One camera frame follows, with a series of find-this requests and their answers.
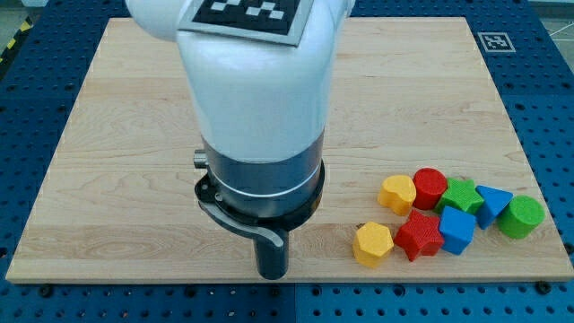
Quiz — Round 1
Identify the black end effector mount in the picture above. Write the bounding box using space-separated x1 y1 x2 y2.
195 162 325 248

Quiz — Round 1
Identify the blue cube block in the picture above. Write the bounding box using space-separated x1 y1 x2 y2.
439 206 476 255

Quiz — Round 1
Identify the red star block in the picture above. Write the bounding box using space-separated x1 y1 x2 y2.
394 209 445 262

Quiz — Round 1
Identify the wooden board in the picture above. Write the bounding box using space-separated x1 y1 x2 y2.
4 16 574 284

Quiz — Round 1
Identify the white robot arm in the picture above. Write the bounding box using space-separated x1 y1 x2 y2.
126 0 353 280

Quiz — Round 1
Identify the white fiducial tag on table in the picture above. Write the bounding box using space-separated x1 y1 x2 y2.
477 31 516 53

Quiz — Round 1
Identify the black white fiducial tag on arm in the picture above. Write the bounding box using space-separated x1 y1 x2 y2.
178 0 313 47

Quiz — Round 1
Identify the green star block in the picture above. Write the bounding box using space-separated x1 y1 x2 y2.
433 178 484 214

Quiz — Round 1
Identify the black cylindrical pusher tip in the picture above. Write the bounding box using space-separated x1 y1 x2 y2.
254 229 289 280

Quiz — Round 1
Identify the yellow hexagon block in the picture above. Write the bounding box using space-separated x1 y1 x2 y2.
352 222 394 268

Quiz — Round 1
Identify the blue triangle block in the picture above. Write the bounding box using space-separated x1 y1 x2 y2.
474 185 514 230

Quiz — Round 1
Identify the green cylinder block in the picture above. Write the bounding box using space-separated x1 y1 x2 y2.
497 195 545 240

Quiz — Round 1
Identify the red cylinder block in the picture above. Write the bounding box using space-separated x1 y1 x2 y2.
413 168 448 210

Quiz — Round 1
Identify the yellow heart block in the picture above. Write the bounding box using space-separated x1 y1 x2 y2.
377 175 416 216

